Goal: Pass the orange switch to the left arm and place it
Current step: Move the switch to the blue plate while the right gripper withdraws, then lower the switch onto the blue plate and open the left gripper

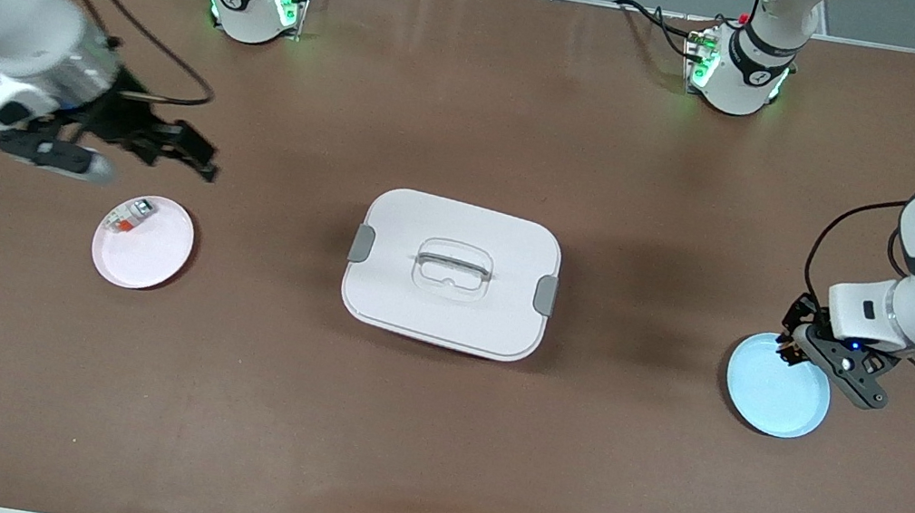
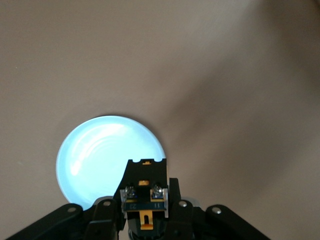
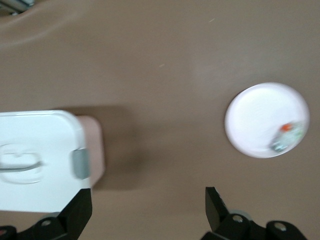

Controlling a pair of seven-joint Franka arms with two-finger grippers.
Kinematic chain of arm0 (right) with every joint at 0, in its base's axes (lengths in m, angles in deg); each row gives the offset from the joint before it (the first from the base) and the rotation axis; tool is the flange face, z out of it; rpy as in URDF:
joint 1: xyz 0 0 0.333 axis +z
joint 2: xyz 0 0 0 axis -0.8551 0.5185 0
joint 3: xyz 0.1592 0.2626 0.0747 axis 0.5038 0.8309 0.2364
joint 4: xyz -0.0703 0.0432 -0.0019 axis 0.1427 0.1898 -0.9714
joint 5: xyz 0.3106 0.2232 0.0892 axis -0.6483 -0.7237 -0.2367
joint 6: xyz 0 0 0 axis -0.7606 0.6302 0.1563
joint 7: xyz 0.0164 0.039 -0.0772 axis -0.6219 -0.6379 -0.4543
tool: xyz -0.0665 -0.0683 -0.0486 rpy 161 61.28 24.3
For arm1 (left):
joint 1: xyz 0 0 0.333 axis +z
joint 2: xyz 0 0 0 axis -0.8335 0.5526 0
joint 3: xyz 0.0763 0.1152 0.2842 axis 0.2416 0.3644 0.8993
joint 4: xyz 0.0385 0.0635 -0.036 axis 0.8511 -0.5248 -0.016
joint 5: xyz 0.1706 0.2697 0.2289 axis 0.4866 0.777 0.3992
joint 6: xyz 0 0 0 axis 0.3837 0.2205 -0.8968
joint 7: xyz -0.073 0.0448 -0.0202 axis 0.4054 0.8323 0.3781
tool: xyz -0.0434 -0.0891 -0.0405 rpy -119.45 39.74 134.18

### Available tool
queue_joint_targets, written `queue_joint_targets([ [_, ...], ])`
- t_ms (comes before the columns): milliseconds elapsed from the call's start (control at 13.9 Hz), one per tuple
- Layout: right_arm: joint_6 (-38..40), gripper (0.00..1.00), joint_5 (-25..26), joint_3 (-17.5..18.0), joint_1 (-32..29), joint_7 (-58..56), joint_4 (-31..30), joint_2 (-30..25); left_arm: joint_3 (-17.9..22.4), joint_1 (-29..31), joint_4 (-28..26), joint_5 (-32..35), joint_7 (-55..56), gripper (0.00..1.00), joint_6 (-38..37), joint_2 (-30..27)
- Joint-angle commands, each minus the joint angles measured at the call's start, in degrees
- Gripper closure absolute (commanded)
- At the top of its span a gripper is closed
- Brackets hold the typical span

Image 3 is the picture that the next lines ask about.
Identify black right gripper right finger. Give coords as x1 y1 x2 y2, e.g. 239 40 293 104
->
202 186 309 240

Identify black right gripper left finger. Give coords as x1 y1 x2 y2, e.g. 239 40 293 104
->
0 187 93 240

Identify white lidded box grey latches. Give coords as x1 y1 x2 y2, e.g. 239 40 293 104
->
0 109 106 214

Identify pale pink round plate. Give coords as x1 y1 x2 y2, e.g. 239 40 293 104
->
224 82 311 159

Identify brown table mat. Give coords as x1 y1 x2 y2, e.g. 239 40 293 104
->
0 0 320 240

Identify white switch with orange part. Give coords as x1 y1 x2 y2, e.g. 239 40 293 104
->
268 122 306 153

